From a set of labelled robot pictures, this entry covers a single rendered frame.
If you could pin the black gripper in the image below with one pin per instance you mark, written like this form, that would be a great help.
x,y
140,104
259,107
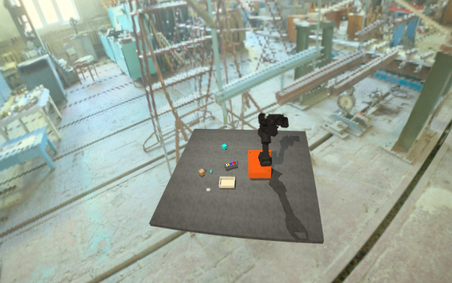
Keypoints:
x,y
273,119

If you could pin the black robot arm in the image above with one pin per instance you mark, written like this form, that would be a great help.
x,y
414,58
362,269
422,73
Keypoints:
x,y
265,133

